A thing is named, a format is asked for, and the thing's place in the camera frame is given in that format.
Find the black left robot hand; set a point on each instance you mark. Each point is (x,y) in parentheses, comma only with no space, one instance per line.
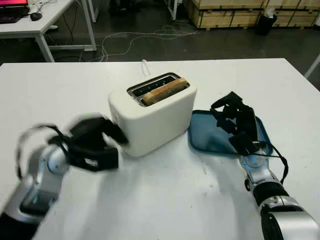
(92,132)

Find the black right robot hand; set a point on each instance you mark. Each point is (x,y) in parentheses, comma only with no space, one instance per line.
(247,122)

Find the slice of brown bread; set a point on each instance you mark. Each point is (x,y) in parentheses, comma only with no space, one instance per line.
(165,91)

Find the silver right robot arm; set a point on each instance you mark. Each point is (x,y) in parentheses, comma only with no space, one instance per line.
(270,190)

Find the teal plastic tray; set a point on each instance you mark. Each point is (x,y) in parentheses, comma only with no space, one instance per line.
(205,135)

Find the cream two-slot toaster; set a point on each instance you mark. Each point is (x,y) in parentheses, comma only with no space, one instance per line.
(157,125)

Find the white slanted table leg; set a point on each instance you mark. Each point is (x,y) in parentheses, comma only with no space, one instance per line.
(313,66)

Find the black trash bin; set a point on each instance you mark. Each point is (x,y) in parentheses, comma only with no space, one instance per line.
(266,25)

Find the wooden pallets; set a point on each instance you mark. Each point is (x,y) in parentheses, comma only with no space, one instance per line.
(297,15)
(225,16)

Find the white office desk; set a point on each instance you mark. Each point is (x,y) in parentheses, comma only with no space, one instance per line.
(42,23)

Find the white desk leg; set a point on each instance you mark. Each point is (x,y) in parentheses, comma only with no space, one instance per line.
(93,11)
(173,9)

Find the black computer mouse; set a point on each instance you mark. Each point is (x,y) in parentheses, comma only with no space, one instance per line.
(36,16)

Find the black laptop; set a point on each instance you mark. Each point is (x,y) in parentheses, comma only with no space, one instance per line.
(12,11)

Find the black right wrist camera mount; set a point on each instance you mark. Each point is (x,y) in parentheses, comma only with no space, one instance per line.
(241,145)

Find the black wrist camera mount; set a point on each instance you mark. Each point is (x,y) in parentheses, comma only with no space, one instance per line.
(241,145)
(95,162)

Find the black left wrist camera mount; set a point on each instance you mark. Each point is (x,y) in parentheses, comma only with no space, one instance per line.
(95,162)

